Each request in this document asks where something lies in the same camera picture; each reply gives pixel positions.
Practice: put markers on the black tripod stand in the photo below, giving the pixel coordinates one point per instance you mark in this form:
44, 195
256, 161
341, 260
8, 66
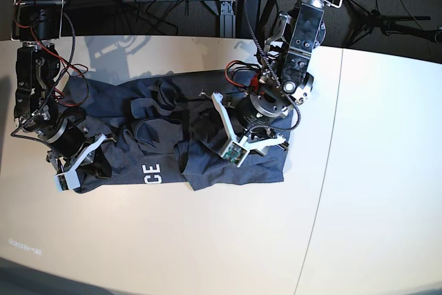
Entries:
364, 23

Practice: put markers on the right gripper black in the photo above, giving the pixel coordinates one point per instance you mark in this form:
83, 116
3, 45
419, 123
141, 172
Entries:
67, 140

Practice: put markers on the blue grey T-shirt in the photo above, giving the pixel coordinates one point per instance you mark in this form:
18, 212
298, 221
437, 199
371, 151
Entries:
166, 130

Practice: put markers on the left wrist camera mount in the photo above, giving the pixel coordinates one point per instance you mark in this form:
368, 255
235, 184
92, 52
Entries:
238, 136

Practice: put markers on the black power adapter brick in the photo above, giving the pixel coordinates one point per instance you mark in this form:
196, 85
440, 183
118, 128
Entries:
253, 11

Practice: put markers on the aluminium frame post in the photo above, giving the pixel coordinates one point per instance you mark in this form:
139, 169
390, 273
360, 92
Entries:
225, 11

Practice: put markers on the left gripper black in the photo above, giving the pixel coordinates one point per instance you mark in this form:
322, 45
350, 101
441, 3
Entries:
255, 113

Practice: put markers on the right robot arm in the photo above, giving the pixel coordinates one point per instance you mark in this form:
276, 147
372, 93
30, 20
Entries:
39, 69

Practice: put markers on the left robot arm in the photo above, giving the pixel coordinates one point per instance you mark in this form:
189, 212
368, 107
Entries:
280, 82

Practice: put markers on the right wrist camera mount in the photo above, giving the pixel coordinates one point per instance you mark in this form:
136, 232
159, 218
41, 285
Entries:
67, 175

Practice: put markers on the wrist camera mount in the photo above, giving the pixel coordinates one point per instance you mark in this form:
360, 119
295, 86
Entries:
238, 136
67, 175

